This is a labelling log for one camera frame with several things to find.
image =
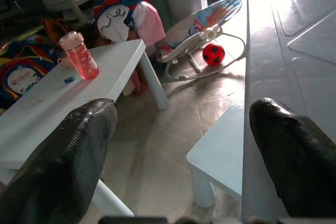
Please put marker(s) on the blue baby bouncer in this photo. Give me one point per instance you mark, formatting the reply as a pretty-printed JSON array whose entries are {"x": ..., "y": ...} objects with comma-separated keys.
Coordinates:
[{"x": 210, "y": 19}]

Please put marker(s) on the white low stool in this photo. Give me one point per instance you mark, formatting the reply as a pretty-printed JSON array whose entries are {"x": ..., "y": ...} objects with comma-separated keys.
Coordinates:
[{"x": 218, "y": 150}]

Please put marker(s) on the white low table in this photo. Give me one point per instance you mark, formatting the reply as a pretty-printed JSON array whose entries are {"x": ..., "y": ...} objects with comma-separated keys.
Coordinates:
[{"x": 78, "y": 90}]

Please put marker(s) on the orange bag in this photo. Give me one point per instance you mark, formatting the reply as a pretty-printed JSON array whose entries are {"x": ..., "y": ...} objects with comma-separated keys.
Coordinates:
[{"x": 52, "y": 28}]

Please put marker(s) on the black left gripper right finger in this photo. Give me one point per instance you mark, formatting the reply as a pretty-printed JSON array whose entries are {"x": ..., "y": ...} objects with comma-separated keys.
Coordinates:
[{"x": 302, "y": 163}]

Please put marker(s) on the colourful clothes heap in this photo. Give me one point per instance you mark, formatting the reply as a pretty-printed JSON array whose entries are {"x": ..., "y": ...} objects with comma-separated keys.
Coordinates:
[{"x": 115, "y": 22}]

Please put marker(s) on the green container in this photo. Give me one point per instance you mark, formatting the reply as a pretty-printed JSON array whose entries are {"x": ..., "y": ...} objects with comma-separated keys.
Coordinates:
[{"x": 160, "y": 9}]

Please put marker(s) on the pink drinking bottle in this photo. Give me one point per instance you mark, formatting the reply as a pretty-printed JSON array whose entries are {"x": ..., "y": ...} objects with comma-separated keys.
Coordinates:
[{"x": 84, "y": 61}]

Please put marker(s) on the red black spotted ball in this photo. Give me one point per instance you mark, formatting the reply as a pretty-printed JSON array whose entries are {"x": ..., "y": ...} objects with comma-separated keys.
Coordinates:
[{"x": 214, "y": 54}]

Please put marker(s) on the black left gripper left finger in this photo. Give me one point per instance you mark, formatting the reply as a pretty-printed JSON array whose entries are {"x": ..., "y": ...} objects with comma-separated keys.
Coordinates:
[{"x": 57, "y": 166}]

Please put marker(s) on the colourful kids backpack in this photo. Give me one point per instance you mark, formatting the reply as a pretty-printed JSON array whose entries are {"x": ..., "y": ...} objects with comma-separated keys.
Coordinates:
[{"x": 21, "y": 79}]

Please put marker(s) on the pink cloth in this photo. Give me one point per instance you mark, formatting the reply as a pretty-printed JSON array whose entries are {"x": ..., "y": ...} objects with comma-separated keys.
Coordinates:
[{"x": 152, "y": 24}]

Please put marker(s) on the silver fridge door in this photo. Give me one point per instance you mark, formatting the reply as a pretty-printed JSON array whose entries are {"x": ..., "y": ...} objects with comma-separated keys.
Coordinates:
[{"x": 265, "y": 51}]

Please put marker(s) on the small blue toy piece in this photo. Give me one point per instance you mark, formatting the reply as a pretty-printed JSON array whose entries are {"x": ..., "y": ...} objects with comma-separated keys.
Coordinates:
[{"x": 69, "y": 79}]

